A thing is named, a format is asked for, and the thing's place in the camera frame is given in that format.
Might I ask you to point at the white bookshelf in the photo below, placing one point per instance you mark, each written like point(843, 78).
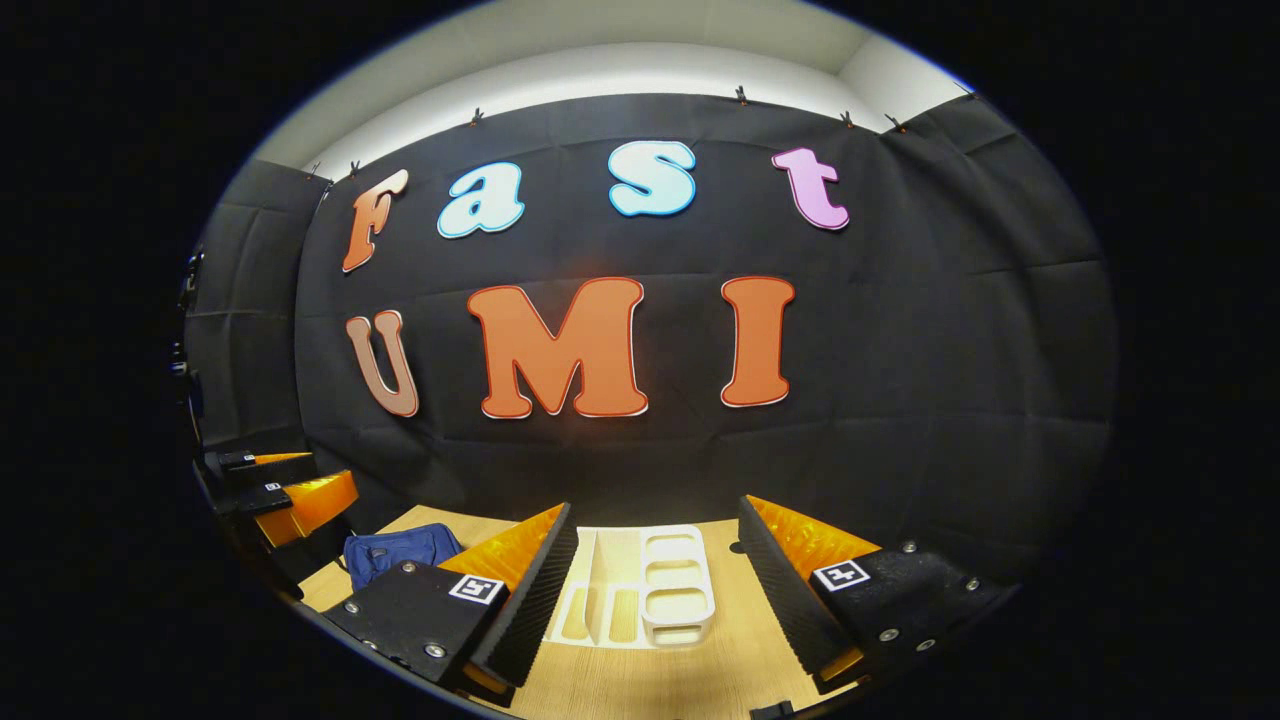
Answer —
point(680, 600)

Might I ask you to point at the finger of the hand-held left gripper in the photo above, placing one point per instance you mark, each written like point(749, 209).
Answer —
point(310, 500)
point(230, 463)

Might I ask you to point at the blue schoolbag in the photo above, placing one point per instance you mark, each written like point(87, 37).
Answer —
point(400, 553)

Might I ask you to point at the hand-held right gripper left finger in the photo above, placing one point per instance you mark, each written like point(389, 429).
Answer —
point(530, 610)

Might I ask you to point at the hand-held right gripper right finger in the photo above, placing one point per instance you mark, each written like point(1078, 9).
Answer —
point(780, 590)

